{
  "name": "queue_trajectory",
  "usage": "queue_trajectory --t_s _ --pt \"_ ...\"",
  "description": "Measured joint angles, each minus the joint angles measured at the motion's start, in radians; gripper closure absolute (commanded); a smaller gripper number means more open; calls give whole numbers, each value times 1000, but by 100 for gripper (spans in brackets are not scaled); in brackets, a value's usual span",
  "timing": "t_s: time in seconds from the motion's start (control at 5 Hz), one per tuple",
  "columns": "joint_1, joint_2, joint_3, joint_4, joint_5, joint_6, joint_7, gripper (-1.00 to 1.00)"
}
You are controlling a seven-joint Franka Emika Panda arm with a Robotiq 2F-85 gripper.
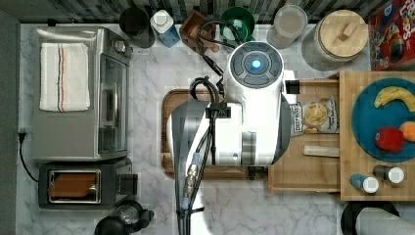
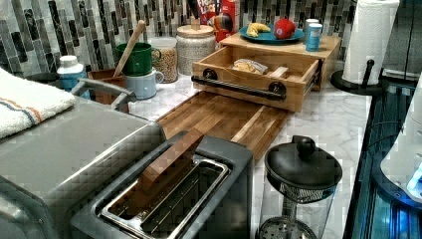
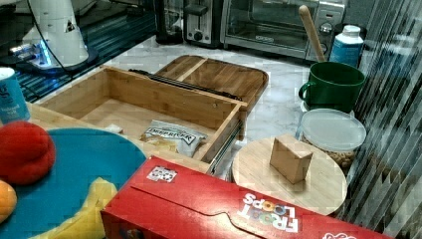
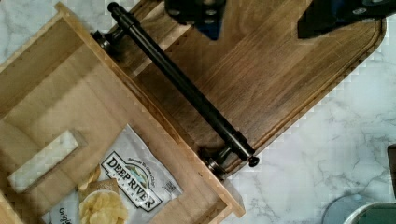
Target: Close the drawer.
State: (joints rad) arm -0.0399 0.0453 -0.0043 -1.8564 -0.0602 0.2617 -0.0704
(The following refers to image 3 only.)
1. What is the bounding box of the bamboo wooden drawer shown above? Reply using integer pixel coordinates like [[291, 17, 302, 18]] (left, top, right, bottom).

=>
[[38, 67, 246, 172]]

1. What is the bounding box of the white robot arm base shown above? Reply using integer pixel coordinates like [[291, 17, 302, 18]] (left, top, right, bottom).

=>
[[9, 0, 98, 74]]

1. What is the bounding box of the Deep River chips bag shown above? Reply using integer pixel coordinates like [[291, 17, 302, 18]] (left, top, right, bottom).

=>
[[140, 119, 207, 156]]

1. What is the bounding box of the wooden cutting board tray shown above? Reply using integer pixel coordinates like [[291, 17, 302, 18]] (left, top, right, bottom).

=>
[[157, 55, 269, 113]]

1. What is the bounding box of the round wooden lid with knob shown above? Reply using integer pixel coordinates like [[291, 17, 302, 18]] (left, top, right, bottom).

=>
[[232, 134, 347, 215]]

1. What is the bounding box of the red Froot Loops cereal box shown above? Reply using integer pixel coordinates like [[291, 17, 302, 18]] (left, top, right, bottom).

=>
[[102, 156, 392, 239]]

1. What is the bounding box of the silver black toaster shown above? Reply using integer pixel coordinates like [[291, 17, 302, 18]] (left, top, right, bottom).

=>
[[183, 0, 224, 49]]

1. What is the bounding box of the stainless toaster oven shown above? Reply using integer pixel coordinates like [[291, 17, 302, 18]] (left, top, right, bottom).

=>
[[220, 0, 347, 61]]

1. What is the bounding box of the black coffee maker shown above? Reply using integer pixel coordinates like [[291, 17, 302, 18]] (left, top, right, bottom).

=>
[[154, 0, 183, 45]]

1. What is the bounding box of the green mug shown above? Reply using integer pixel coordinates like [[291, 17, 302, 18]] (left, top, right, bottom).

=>
[[299, 62, 365, 114]]

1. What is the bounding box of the clear jar with plastic lid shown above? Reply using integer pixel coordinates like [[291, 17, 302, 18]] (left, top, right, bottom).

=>
[[299, 109, 366, 171]]

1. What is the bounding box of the blue round plate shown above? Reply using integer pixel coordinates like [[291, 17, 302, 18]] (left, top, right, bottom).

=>
[[0, 128, 146, 239]]

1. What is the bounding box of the blue bottle with white cap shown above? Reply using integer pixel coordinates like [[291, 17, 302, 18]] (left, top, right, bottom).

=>
[[329, 25, 363, 67]]

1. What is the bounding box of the yellow plush banana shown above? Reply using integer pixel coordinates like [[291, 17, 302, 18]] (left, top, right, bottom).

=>
[[29, 177, 117, 239]]

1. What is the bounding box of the red plush apple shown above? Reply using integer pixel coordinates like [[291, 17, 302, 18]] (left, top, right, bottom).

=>
[[0, 120, 56, 185]]

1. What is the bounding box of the blue white can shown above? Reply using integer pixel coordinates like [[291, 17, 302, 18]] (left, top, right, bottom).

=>
[[0, 67, 30, 124]]

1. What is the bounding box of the orange plush fruit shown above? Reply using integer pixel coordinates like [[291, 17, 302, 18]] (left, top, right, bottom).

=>
[[0, 180, 17, 223]]

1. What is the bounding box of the wooden utensil handle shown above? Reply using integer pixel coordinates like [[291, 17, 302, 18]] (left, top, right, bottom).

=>
[[299, 5, 325, 62]]

